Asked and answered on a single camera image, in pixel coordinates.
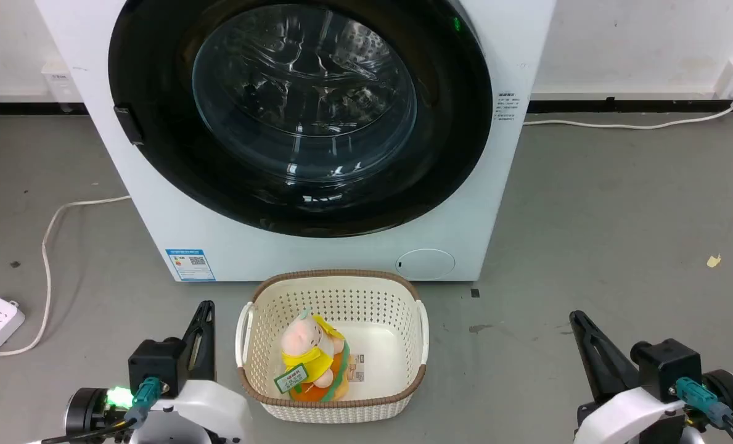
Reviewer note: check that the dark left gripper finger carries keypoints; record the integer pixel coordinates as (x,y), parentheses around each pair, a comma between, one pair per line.
(208,351)
(192,345)

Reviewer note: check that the blue energy label sticker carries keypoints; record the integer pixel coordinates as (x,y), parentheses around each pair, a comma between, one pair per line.
(190,265)

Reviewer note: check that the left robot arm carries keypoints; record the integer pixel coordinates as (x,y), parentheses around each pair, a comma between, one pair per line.
(85,410)

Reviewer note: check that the yellow paper scrap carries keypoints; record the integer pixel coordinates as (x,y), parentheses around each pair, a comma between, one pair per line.
(714,261)

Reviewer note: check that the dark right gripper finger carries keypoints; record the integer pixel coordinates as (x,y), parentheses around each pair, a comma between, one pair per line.
(591,364)
(619,367)

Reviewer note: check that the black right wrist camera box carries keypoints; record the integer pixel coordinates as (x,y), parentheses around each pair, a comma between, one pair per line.
(665,367)

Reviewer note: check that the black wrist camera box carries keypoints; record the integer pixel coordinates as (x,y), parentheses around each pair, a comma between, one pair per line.
(665,367)
(155,365)

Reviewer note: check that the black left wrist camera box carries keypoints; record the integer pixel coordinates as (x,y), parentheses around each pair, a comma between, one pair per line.
(155,365)

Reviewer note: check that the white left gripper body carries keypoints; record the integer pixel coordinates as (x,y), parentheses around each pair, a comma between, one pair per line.
(209,410)

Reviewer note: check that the green white doll tag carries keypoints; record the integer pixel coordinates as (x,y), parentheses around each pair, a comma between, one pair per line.
(291,378)

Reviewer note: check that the round black glass washer door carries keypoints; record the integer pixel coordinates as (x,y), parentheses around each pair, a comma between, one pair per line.
(156,160)

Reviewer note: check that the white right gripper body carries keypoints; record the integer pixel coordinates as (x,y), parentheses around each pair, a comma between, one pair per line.
(625,416)

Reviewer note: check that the printed sticker inside basket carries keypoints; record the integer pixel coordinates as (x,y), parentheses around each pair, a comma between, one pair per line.
(356,368)

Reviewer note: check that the round white filter cover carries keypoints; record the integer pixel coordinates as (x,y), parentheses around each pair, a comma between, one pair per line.
(426,264)

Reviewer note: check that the pink yellow plush doll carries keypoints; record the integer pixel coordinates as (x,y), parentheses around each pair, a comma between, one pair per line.
(304,338)

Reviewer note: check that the white front-load washing machine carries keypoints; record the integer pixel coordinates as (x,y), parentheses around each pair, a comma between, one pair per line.
(156,237)

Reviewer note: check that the small printed warning sticker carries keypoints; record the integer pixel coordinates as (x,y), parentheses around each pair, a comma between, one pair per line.
(507,106)

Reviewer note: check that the white wall junction box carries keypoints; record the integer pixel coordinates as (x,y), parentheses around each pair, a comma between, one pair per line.
(61,83)

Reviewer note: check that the cream plastic laundry basket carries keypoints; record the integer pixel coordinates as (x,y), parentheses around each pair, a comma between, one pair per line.
(378,308)

